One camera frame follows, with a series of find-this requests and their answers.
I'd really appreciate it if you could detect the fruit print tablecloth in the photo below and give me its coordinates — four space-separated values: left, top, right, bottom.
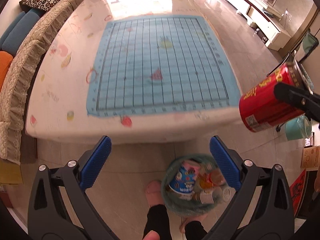
25 0 240 144

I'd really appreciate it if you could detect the teal trash bin far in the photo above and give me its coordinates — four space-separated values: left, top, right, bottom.
285 115 312 141

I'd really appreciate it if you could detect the right pink slipper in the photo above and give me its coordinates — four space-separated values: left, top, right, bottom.
180 213 208 233

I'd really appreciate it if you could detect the pink rimmed paper cup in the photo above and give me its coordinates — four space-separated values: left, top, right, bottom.
169 160 201 195

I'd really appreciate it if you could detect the right black trouser leg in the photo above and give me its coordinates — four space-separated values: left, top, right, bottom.
184 220 207 240

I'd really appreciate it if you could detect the white tv cabinet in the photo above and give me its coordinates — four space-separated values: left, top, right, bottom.
226 0 291 51

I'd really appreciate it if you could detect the orange cushion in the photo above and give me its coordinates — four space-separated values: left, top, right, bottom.
0 51 13 89

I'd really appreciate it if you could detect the red drink can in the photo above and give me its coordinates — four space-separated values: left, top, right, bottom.
239 61 314 132

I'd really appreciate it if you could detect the pink slipper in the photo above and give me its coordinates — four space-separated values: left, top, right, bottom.
180 213 208 233
145 180 164 207

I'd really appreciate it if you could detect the blue grid mat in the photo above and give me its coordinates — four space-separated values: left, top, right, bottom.
86 15 240 117

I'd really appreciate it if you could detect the blue sofa cushion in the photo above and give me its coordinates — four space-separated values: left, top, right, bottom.
1 8 44 57

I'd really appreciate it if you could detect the cardboard box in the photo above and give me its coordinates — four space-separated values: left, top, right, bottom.
301 146 319 169

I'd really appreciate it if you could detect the black trouser leg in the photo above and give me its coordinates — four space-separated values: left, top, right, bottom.
143 205 172 240
184 220 207 240

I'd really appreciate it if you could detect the left pink slipper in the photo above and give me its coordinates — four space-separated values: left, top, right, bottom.
145 180 164 207

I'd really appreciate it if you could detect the orange label plastic bottle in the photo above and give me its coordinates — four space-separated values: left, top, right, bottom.
199 168 226 190

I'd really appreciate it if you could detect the black folding chair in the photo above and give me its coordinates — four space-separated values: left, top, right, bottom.
266 31 320 86

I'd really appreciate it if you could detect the teal trash bin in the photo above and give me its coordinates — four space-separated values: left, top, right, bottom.
161 153 233 217
285 115 312 141

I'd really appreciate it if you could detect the operator hand fingertip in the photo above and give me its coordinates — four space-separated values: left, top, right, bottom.
143 230 160 240

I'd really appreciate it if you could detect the left black trouser leg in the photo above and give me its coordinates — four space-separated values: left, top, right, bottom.
143 205 172 240

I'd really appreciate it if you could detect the beige lace sofa cover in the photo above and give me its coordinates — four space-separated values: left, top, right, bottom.
1 0 83 165

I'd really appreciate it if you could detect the teal trash bin near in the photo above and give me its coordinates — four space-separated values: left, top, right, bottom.
161 153 233 217

